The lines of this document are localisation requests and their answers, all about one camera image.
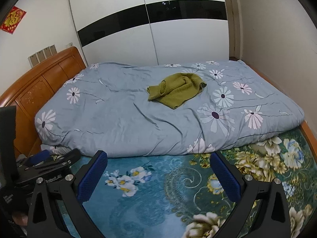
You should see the wooden headboard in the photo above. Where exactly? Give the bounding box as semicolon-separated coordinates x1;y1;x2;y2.
0;47;87;159

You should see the white wardrobe with black band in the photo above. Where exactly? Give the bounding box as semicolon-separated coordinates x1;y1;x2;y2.
67;0;230;68

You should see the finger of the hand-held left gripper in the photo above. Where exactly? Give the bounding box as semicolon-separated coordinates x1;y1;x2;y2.
17;150;52;169
48;148;82;177

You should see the teal floral blanket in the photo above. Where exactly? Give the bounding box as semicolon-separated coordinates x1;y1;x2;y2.
50;126;317;238

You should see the mustard yellow fuzzy blanket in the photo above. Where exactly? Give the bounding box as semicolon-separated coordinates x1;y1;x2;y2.
147;72;207;110

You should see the red wall decoration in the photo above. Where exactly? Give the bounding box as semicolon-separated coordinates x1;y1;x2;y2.
0;6;27;34

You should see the grey floral duvet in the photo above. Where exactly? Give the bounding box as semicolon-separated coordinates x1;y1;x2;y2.
35;60;305;158

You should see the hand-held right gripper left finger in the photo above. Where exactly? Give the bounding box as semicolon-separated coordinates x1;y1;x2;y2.
27;150;108;238

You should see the wooden bed side rail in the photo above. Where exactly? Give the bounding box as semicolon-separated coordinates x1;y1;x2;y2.
248;64;317;154

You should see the cream door frame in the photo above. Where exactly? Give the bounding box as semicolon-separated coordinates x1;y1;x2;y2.
224;0;244;61

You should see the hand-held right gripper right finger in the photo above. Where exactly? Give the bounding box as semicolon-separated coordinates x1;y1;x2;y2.
210;151;291;238

